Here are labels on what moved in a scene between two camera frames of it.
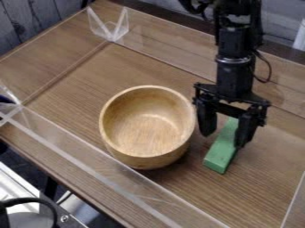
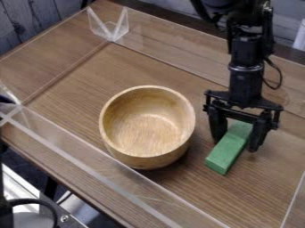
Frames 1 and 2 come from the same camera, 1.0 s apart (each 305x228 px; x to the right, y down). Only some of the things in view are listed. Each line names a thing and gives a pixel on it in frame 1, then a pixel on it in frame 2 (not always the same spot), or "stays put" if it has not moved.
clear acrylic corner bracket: [120, 28] stays put
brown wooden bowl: [145, 123] stays put
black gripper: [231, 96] → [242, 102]
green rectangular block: [222, 150] stays put
